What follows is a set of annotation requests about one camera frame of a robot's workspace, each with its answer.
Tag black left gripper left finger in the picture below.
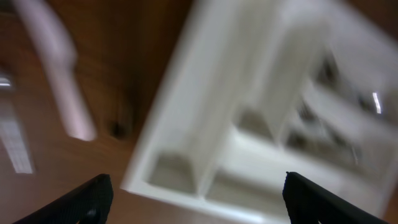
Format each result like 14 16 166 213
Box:
15 174 114 224

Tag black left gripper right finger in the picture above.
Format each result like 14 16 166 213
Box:
282 172 385 224

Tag steel fork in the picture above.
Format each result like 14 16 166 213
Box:
285 103 362 167

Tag large steel spoon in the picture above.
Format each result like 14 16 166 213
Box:
315 54 383 117

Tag steel tongs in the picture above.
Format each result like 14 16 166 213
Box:
109 90 134 140

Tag small steel spoon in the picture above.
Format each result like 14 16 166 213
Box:
1 71 34 174

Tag white plastic cutlery tray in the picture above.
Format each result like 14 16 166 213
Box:
121 1 397 223

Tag pink plastic knife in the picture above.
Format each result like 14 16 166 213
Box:
12 0 97 141

